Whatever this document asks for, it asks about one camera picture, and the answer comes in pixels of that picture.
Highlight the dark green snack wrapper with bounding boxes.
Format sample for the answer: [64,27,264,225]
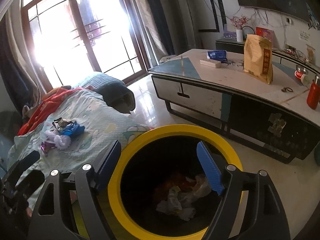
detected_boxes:
[52,117,74,131]

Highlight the crumpled trash in bin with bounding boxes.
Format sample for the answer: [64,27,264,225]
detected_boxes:
[156,174,212,222]

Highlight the yellow rimmed black trash bin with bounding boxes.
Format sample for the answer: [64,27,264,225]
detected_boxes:
[108,124,242,239]

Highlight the purple candy wrapper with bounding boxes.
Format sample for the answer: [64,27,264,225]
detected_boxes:
[41,141,56,156]

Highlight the red floral blanket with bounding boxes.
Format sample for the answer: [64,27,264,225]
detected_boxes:
[17,86,94,136]

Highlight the blue crumpled plastic bag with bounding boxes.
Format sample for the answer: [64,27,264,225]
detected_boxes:
[59,121,85,138]

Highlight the light green cartoon bedsheet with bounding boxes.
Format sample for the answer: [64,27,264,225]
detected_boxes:
[6,89,154,210]

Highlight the beige dark left curtain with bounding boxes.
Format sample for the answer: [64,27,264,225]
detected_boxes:
[1,10,46,113]

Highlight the beige dark curtain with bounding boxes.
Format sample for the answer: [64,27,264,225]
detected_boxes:
[1,10,46,113]
[133,0,175,60]

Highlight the white grey coffee table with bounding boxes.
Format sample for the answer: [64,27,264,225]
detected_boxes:
[149,49,319,164]

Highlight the red bottle on table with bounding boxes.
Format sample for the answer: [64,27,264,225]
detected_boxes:
[306,76,320,110]

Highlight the teal quilted blanket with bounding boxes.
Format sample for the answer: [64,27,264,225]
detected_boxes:
[76,72,136,114]

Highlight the red white can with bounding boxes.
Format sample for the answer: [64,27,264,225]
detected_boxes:
[295,65,310,87]

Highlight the brown framed glass door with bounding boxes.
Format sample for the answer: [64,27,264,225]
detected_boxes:
[21,0,148,89]

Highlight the white flat box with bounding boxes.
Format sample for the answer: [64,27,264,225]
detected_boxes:
[200,59,221,68]

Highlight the gold standing pouch bag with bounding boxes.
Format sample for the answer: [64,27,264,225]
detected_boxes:
[244,34,273,85]

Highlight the dark tv cabinet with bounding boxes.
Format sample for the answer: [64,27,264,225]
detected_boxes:
[215,38,319,72]

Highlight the red greeting card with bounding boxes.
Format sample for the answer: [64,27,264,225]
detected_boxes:
[256,27,274,45]

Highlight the purple box on cabinet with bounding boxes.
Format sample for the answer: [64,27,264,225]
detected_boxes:
[223,31,237,40]

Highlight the small white blue stool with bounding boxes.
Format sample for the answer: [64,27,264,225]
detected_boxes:
[159,55,176,64]

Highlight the white vase red flowers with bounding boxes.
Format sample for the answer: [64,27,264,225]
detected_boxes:
[230,15,249,42]

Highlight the beige dark right curtain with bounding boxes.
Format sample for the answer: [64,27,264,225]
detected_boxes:
[133,0,175,60]

